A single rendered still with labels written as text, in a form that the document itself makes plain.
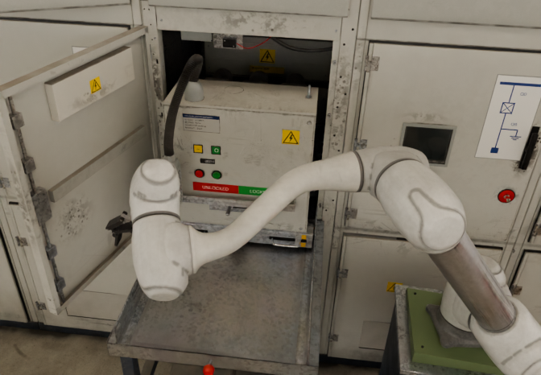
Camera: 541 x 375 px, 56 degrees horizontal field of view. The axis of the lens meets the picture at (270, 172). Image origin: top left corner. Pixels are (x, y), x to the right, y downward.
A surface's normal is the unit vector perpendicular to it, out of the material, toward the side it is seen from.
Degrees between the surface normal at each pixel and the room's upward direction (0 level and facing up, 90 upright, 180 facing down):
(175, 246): 31
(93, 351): 0
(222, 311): 0
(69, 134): 90
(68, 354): 0
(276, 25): 90
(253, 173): 90
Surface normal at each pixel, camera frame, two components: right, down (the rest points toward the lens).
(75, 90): 0.92, 0.22
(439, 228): 0.17, 0.41
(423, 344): 0.08, -0.88
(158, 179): 0.26, -0.44
